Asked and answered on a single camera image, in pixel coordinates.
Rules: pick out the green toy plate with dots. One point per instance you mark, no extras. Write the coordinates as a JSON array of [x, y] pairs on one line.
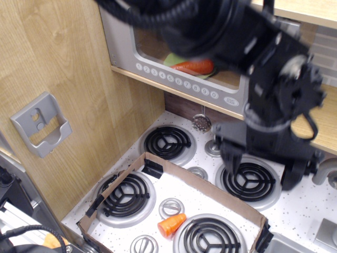
[[173, 59]]

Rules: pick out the grey back stove knob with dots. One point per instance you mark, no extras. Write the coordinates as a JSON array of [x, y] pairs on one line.
[[212, 150]]

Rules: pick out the grey toy sink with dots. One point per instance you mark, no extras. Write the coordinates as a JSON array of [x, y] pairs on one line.
[[321, 237]]

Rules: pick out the whole orange toy carrot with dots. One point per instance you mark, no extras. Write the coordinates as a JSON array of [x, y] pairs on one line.
[[201, 67]]

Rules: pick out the grey centre front stove knob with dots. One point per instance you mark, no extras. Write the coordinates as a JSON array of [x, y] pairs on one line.
[[170, 207]]

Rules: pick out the grey stove knob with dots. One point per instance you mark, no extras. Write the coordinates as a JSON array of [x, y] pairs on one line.
[[144, 244], [212, 150], [200, 172], [170, 207]]

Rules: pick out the grey middle stove knob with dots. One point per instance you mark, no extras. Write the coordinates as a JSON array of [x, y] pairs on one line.
[[200, 172]]

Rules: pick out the back right black burner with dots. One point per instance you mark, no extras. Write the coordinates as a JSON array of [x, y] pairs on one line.
[[256, 183]]

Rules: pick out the front left black burner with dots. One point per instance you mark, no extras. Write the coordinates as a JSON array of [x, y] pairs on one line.
[[131, 202]]

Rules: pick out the brown cardboard frame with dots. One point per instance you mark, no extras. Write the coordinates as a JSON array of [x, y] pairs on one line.
[[171, 181]]

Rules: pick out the grey toy faucet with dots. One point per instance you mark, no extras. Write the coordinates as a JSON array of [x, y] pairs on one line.
[[326, 170]]

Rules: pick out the hanging silver strainer spoon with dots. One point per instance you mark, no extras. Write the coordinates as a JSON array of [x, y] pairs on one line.
[[201, 122]]

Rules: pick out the orange toy carrot piece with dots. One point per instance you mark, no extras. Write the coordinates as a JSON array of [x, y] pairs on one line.
[[170, 225]]

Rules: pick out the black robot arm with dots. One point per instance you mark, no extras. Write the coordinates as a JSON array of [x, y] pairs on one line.
[[283, 82]]

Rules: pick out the back left black burner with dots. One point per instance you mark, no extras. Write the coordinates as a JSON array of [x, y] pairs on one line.
[[172, 143]]

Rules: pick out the black burner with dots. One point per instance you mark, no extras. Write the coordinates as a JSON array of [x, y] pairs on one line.
[[131, 202], [208, 233], [256, 183], [172, 143]]

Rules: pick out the front right black burner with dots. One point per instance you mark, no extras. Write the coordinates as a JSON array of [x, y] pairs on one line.
[[208, 233]]

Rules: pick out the black equipment at left edge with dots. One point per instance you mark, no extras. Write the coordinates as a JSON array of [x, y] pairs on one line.
[[13, 192]]

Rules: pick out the grey wall phone holder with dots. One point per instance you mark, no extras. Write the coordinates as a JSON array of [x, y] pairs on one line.
[[34, 117]]

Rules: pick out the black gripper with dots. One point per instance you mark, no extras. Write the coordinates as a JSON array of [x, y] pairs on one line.
[[297, 155]]

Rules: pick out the grey toy microwave door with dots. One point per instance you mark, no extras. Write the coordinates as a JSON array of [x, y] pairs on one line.
[[147, 52]]

